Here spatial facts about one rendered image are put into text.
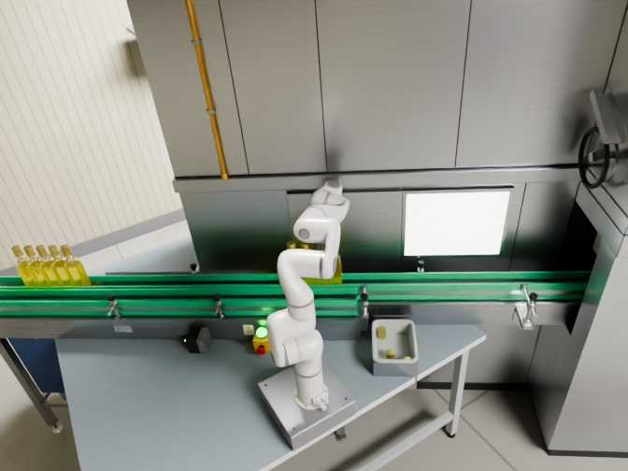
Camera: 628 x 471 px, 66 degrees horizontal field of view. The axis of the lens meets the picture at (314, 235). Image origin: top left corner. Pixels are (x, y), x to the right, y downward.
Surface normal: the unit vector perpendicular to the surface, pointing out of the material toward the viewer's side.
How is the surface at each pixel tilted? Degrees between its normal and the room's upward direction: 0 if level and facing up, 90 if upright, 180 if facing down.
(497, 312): 90
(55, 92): 90
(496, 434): 0
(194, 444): 0
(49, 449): 0
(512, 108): 90
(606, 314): 90
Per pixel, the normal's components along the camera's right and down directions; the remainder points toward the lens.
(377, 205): -0.08, 0.58
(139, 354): -0.08, -0.82
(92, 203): 0.51, 0.46
